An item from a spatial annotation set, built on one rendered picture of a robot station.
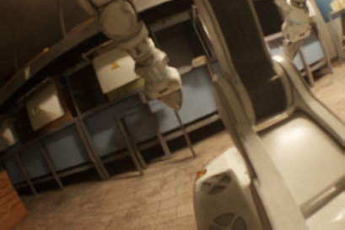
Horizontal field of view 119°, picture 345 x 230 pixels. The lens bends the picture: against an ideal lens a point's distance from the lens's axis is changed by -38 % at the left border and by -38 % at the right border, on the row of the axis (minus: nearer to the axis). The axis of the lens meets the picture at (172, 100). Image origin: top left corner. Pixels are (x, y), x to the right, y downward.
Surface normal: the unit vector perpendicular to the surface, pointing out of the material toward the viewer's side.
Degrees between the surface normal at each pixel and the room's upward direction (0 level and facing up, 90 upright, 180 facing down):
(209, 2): 110
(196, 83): 90
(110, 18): 134
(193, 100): 90
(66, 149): 90
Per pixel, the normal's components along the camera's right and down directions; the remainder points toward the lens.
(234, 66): -0.18, 0.07
